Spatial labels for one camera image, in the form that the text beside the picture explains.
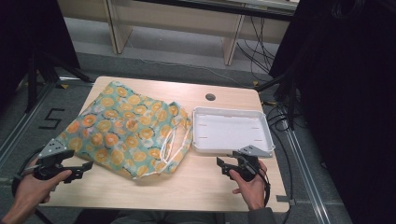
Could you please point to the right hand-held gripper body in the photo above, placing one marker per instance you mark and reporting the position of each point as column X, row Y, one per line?
column 249, row 166

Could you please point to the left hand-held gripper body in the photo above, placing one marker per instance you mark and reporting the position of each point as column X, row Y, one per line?
column 52, row 149

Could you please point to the orange-slice print fabric bag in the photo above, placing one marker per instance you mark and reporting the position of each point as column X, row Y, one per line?
column 124, row 124

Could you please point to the person's right hand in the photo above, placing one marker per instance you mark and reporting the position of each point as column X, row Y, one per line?
column 255, row 191

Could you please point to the person's left hand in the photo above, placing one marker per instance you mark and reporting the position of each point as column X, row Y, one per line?
column 32, row 191

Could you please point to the white plastic tray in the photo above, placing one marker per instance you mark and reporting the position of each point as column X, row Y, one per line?
column 229, row 130

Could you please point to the grey tape strip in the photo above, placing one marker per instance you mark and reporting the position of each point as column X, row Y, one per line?
column 285, row 198

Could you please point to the black metal stand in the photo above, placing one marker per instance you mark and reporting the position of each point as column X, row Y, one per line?
column 39, row 73
column 288, row 93

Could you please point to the black curtain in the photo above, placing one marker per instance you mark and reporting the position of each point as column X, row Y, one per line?
column 345, row 102
column 28, row 37

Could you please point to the aluminium floor rail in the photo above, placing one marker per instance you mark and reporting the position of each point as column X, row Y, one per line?
column 23, row 124
column 306, row 174

